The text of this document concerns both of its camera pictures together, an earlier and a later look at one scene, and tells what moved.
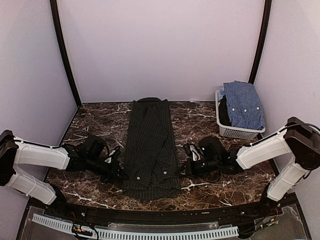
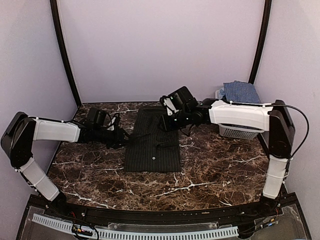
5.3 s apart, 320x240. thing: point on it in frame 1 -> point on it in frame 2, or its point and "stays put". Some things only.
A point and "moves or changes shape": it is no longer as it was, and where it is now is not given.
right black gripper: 190,171 -> 166,125
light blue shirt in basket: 221,93 stays put
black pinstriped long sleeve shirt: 152,164 moves or changes shape
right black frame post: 267,7 stays put
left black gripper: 115,169 -> 118,139
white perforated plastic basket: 236,132 stays put
